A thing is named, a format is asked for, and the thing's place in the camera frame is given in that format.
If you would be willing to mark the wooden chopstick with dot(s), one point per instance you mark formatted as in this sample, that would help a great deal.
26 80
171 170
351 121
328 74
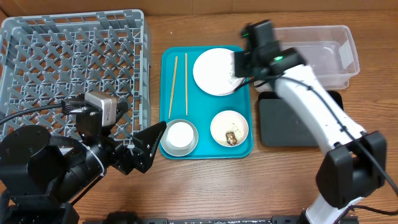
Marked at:
173 86
186 84

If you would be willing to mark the clear plastic bin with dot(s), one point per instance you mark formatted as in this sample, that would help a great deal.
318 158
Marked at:
330 51

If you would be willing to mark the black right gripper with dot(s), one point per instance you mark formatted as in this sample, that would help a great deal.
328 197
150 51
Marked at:
239 68

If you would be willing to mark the white pink bowl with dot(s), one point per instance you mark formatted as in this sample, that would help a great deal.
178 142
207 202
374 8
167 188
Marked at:
229 116

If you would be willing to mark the grey dish rack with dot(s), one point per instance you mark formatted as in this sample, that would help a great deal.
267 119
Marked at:
45 59

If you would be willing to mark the black plastic tray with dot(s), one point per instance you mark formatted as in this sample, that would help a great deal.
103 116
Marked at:
279 124

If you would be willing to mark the white paper cup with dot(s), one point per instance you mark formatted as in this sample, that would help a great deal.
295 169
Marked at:
180 135

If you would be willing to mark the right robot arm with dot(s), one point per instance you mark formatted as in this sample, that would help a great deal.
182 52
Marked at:
354 164

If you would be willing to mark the teal serving tray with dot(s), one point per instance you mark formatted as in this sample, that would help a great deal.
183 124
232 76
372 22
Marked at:
202 107

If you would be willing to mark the grey small bowl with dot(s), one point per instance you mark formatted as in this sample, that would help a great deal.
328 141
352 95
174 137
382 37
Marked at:
173 151

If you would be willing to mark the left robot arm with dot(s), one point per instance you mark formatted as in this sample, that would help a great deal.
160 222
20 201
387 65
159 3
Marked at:
46 175

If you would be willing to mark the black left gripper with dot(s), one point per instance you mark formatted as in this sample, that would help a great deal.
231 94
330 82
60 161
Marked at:
141 157

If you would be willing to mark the large white plate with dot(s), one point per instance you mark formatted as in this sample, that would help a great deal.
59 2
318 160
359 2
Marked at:
214 72

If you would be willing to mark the brown food piece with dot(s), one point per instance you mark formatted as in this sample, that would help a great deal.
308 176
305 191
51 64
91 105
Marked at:
231 138

